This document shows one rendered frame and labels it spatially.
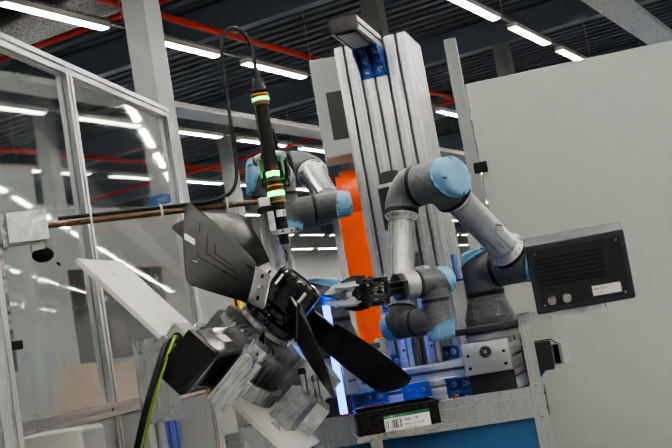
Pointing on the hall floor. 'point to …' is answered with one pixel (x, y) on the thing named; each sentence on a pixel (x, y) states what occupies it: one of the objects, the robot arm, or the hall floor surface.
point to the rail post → (545, 432)
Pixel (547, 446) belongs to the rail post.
